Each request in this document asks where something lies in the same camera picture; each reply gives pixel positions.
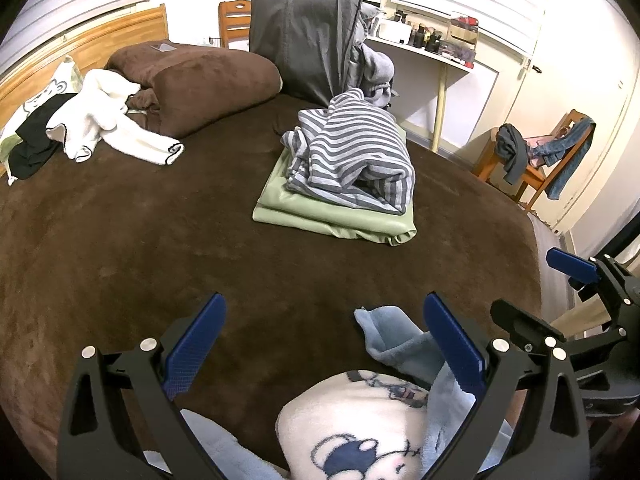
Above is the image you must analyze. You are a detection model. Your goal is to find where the pink garment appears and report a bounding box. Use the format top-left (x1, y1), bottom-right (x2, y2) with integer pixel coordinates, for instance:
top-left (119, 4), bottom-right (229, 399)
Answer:
top-left (525, 135), bottom-right (555, 168)

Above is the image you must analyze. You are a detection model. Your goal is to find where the wooden chair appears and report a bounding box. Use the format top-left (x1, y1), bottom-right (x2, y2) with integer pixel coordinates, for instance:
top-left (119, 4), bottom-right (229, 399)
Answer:
top-left (472, 108), bottom-right (596, 211)
top-left (218, 0), bottom-right (256, 53)

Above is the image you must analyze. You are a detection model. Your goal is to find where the grey striped hoodie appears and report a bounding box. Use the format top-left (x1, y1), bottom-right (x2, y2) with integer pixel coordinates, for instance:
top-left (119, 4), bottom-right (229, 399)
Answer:
top-left (281, 88), bottom-right (417, 213)

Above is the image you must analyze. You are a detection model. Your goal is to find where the dark grey garment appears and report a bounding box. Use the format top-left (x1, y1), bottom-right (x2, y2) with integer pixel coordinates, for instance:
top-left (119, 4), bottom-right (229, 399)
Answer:
top-left (495, 124), bottom-right (529, 186)

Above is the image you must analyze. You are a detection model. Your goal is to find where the white case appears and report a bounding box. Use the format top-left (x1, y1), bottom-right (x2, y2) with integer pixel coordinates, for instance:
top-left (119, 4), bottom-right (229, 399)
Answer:
top-left (374, 16), bottom-right (415, 45)

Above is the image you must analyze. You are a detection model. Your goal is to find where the black garment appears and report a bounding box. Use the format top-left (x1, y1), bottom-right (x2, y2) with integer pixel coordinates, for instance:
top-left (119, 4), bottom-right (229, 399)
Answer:
top-left (7, 92), bottom-right (76, 180)

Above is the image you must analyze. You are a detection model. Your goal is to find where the row of cosmetic bottles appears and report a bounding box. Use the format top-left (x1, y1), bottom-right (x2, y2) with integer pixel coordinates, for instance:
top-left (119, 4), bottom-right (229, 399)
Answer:
top-left (395, 10), bottom-right (448, 55)

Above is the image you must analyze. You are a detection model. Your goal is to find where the white fleece garment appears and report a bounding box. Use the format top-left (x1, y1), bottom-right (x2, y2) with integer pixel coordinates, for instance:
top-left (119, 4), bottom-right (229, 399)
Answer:
top-left (46, 69), bottom-right (185, 167)

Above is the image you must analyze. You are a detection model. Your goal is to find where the dark grey cushion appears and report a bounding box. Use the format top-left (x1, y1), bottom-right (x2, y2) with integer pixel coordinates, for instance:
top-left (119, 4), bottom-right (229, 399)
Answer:
top-left (249, 0), bottom-right (375, 108)

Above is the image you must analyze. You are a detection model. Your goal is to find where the white desk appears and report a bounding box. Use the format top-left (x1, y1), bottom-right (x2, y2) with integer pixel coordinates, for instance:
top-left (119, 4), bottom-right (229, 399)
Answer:
top-left (362, 35), bottom-right (501, 153)

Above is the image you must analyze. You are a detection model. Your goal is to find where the wooden headboard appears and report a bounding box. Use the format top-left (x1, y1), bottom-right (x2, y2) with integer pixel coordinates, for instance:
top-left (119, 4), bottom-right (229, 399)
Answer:
top-left (0, 3), bottom-right (170, 126)

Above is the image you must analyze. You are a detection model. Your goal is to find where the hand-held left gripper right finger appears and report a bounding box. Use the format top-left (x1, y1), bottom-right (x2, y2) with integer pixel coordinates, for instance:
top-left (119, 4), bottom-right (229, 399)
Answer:
top-left (422, 290), bottom-right (593, 480)

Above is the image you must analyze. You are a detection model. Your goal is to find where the denim jacket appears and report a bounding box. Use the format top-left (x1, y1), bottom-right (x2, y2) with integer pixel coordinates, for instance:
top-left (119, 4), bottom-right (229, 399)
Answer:
top-left (542, 117), bottom-right (597, 201)

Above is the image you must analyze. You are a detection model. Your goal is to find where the light blue fleece robe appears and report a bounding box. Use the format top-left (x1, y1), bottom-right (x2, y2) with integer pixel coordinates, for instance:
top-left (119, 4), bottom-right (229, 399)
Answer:
top-left (142, 305), bottom-right (516, 480)

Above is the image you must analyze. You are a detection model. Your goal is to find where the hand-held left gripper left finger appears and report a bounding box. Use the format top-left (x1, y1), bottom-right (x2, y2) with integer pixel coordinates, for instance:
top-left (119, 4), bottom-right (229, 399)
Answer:
top-left (56, 292), bottom-right (228, 480)

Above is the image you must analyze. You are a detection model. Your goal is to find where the monkey print pillow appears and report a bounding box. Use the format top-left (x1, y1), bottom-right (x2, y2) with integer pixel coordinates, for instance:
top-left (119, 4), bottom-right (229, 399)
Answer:
top-left (0, 57), bottom-right (83, 186)

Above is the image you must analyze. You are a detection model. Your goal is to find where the brown folded duvet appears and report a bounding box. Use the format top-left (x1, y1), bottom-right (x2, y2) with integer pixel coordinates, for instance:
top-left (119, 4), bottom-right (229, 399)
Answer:
top-left (105, 42), bottom-right (285, 139)

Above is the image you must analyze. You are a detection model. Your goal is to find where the white printed fleece top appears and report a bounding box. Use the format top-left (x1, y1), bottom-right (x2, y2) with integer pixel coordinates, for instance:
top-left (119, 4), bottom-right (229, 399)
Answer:
top-left (275, 370), bottom-right (431, 480)

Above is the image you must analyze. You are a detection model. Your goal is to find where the green folded garment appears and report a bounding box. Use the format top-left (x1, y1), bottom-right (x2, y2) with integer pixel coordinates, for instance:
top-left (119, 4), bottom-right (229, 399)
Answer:
top-left (252, 125), bottom-right (417, 247)

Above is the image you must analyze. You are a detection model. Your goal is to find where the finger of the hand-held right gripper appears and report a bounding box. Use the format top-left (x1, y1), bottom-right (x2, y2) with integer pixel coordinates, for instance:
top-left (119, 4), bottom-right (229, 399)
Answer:
top-left (546, 247), bottom-right (618, 301)
top-left (490, 299), bottom-right (628, 361)

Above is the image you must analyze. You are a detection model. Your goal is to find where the transparent organizer box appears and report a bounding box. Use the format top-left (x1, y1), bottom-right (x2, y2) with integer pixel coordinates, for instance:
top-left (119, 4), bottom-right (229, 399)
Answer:
top-left (440, 10), bottom-right (482, 67)

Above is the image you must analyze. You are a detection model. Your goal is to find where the grey-blue crumpled garment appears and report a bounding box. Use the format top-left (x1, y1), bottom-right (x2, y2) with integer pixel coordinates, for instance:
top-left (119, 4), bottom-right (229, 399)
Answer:
top-left (345, 2), bottom-right (397, 110)

